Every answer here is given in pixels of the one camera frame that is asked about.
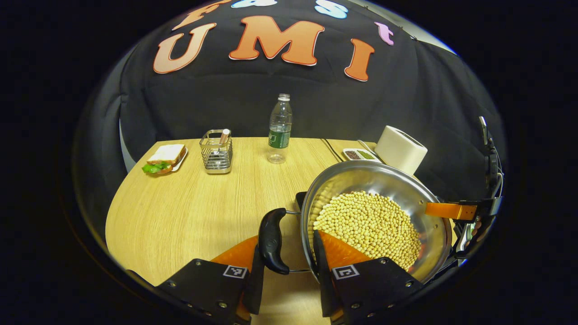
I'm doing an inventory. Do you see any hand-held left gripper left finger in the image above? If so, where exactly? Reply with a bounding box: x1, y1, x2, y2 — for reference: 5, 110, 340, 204
126, 235, 267, 325

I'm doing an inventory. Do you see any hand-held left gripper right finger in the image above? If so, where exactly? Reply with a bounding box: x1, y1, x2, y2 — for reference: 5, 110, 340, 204
312, 229, 425, 325

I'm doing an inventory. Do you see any pile of soybeans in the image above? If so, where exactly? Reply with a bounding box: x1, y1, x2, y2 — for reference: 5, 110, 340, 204
312, 190, 422, 271

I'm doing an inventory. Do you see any steel pot with black handles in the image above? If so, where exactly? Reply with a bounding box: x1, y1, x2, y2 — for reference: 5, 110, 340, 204
258, 160, 453, 285

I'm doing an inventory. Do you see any white toaster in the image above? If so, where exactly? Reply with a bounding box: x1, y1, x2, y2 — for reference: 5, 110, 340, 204
374, 125, 429, 176

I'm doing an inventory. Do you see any white divided dish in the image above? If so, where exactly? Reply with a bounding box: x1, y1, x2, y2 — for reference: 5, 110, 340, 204
342, 148, 383, 163

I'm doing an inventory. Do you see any clear plastic water bottle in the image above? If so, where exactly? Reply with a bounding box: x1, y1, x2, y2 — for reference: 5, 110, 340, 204
266, 93, 293, 164

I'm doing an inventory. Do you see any sandwich with lettuce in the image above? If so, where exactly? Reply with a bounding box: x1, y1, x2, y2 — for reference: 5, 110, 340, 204
141, 144, 189, 176

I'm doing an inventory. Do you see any black power cable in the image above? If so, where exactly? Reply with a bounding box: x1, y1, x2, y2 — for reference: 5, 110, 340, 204
320, 138, 345, 163

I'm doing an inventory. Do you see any steel wire utensil holder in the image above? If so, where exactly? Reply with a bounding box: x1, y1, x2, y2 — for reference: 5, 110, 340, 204
199, 129, 234, 175

